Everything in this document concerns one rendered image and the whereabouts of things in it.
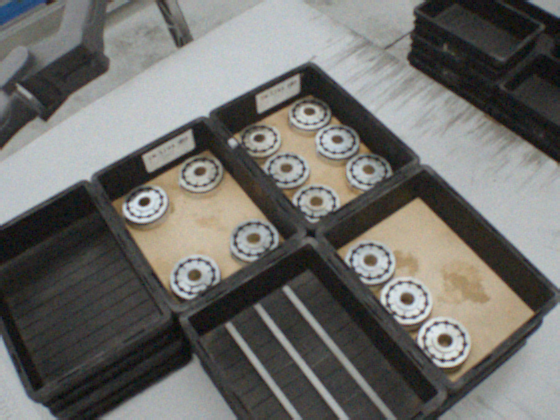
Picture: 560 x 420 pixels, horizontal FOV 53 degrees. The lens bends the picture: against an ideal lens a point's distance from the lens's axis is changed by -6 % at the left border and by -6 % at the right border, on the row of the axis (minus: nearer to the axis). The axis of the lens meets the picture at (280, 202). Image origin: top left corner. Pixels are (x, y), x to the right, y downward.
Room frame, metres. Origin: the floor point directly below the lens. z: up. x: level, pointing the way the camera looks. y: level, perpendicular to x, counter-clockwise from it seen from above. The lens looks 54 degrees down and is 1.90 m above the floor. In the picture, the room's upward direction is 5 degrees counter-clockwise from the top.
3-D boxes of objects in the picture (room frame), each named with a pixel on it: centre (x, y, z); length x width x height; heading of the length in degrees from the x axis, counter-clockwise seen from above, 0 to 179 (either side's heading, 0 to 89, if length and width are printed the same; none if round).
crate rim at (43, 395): (0.56, 0.44, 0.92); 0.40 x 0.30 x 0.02; 31
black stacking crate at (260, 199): (0.71, 0.18, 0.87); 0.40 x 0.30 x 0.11; 31
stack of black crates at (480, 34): (1.69, -0.77, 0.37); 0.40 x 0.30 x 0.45; 39
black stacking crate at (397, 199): (0.53, -0.28, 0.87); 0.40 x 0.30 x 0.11; 31
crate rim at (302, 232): (0.71, 0.18, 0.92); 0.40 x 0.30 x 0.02; 31
